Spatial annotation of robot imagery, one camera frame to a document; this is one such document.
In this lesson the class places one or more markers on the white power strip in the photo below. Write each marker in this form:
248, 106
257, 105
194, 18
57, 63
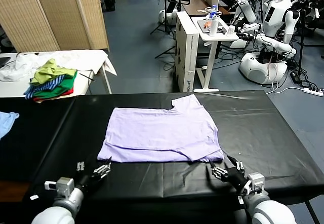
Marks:
313, 91

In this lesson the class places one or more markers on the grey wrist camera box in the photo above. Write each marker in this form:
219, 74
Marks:
63, 186
255, 182

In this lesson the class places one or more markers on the green folded garment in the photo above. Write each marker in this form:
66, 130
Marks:
63, 86

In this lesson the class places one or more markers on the small orange object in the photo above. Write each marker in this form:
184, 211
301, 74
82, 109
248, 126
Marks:
207, 25

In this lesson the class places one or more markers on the bamboo folding screen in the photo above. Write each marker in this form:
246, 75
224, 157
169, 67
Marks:
50, 13

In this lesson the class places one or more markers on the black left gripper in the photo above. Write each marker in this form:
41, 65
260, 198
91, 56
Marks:
86, 179

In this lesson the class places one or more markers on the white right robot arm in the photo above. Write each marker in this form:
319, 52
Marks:
268, 211

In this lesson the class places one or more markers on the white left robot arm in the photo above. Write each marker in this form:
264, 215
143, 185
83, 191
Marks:
58, 214

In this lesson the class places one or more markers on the blue striped garment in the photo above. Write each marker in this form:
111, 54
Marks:
50, 84

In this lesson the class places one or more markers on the tall white cardboard box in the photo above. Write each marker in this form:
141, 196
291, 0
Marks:
188, 56

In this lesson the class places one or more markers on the white paper cup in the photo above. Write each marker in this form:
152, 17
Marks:
230, 31

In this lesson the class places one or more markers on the yellow-green garment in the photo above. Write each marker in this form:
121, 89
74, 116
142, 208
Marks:
45, 72

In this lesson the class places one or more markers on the light blue garment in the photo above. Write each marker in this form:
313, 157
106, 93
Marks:
6, 124

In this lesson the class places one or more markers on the white tumbler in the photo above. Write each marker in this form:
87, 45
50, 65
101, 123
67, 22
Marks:
213, 27

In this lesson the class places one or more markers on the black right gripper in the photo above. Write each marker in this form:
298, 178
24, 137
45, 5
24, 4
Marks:
236, 179

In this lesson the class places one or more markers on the lavender t-shirt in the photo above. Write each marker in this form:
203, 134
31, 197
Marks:
157, 132

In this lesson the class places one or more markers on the black vinyl table cover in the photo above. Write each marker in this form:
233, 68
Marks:
253, 132
30, 137

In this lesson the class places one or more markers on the white side table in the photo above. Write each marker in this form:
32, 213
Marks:
81, 87

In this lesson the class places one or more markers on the grey laptop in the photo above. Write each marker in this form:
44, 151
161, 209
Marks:
222, 27

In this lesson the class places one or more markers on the clear water bottle blue cap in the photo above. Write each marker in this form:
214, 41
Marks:
213, 9

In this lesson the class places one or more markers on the black pole stand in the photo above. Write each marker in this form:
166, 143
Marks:
301, 44

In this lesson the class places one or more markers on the black tripod stand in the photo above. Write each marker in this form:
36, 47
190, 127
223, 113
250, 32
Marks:
165, 51
165, 18

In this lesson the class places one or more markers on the black trash bin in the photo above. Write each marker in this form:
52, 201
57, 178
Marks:
109, 3

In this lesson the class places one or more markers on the black laptop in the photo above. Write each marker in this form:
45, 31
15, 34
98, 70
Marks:
3, 61

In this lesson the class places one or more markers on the white humanoid robot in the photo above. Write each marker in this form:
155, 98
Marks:
248, 9
260, 68

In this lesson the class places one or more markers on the crumpled white garment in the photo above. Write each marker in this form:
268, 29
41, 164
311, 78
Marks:
15, 68

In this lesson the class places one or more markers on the black power adapter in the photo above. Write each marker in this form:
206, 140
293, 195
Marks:
295, 77

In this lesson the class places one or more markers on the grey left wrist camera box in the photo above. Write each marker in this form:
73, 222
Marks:
63, 186

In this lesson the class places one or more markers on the white tablecloth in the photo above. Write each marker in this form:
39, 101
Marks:
81, 58

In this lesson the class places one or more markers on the red folded garment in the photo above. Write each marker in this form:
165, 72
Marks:
69, 92

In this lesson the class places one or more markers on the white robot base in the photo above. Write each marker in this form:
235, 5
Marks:
238, 43
168, 16

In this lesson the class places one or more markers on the white standing desk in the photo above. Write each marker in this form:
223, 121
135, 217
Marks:
210, 64

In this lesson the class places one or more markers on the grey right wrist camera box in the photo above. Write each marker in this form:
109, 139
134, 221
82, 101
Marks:
255, 182

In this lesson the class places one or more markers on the brown wooden desk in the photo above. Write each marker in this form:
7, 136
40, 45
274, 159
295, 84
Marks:
196, 4

